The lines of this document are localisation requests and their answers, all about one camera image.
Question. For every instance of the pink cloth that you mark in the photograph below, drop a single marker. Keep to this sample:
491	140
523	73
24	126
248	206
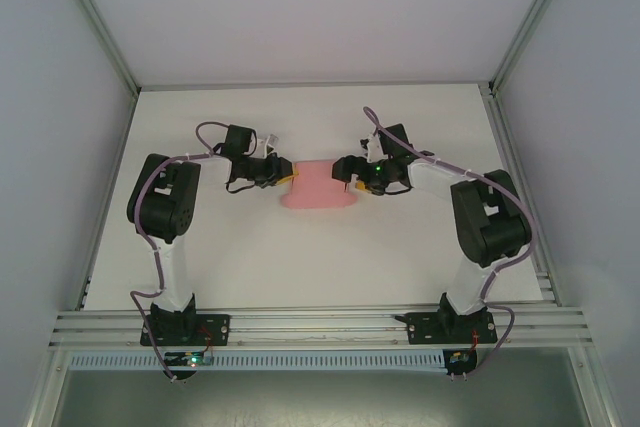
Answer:
315	187

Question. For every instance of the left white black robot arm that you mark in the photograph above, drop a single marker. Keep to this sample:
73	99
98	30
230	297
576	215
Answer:
170	267

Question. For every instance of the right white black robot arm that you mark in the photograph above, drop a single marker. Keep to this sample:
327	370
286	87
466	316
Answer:
470	277

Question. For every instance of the aluminium frame crossbar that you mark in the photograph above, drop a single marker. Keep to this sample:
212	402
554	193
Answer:
310	86

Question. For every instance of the aluminium side rail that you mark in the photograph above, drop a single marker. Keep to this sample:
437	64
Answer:
510	147

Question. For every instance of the aluminium mounting rail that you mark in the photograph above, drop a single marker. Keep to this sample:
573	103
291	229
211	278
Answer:
310	329

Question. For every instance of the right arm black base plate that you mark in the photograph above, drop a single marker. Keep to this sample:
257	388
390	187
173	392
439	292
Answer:
422	329

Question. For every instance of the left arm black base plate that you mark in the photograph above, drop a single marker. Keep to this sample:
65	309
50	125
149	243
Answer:
215	329

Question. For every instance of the aluminium frame post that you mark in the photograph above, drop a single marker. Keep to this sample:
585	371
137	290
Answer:
95	22
530	22

